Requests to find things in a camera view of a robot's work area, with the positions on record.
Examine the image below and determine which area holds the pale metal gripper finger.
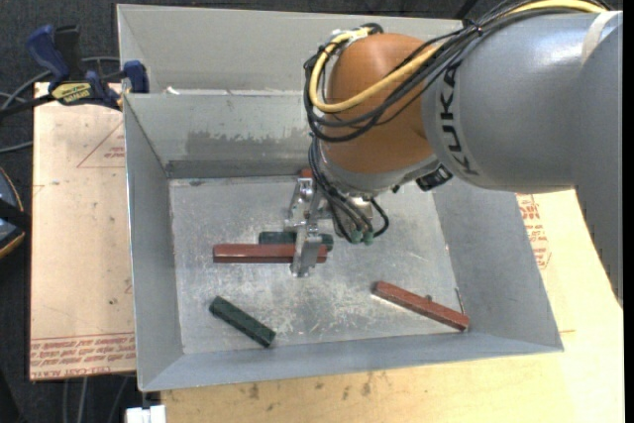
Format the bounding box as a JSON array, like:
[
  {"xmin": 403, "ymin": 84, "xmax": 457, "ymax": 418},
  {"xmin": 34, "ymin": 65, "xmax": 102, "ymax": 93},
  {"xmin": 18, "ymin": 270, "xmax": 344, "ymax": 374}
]
[
  {"xmin": 283, "ymin": 221, "xmax": 325, "ymax": 279},
  {"xmin": 288, "ymin": 177, "xmax": 316, "ymax": 222}
]

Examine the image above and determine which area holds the dark green flat block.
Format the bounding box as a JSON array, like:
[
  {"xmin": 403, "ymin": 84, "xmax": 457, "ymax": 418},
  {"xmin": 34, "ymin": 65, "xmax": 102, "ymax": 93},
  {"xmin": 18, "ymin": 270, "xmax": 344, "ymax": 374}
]
[
  {"xmin": 207, "ymin": 294, "xmax": 277, "ymax": 349},
  {"xmin": 258, "ymin": 230, "xmax": 336, "ymax": 248}
]

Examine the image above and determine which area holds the grey metal bin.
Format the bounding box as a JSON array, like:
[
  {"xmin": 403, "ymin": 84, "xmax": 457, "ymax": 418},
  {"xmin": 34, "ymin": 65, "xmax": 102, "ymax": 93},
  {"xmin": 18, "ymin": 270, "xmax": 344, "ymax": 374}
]
[{"xmin": 116, "ymin": 3, "xmax": 566, "ymax": 393}]

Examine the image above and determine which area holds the brown cardboard board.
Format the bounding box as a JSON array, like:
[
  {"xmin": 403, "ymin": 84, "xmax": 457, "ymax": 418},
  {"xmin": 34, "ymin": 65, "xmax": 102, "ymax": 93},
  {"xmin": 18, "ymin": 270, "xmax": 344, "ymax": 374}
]
[{"xmin": 29, "ymin": 81, "xmax": 579, "ymax": 382}]

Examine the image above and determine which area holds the black cylinder on white bracket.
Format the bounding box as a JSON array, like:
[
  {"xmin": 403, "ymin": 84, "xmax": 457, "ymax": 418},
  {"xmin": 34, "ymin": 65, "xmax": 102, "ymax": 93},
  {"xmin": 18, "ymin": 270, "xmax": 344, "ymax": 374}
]
[{"xmin": 414, "ymin": 161, "xmax": 455, "ymax": 193}]

